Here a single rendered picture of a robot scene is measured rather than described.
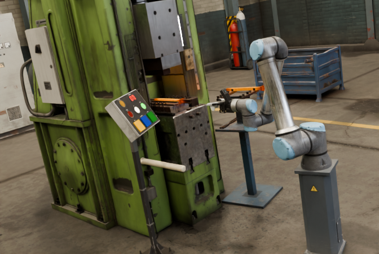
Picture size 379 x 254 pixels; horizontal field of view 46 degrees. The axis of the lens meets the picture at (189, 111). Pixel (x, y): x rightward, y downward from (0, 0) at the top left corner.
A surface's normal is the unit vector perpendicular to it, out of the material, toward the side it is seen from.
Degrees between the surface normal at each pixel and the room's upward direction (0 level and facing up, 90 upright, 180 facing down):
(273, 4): 90
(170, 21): 90
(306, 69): 89
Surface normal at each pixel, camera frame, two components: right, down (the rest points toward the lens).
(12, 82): 0.63, 0.07
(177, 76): -0.69, 0.28
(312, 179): -0.51, 0.29
